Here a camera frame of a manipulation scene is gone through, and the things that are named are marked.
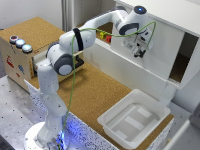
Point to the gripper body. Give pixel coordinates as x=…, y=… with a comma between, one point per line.
x=134, y=41

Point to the white plastic box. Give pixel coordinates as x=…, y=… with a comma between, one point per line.
x=133, y=120

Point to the wooden drawer box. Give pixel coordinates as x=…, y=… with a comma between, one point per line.
x=30, y=30

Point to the red button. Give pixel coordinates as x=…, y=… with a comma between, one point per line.
x=14, y=39

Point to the wooden drawer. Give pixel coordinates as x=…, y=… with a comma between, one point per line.
x=37, y=64

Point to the green button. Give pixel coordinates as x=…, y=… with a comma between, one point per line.
x=26, y=48

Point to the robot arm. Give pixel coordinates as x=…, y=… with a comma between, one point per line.
x=50, y=83

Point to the yellow block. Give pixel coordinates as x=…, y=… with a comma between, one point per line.
x=102, y=34

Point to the white sliding door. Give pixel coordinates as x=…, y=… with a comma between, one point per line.
x=160, y=50

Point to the white cabinet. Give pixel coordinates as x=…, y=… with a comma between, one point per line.
x=173, y=13

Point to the blue button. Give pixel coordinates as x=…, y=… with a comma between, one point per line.
x=20, y=42

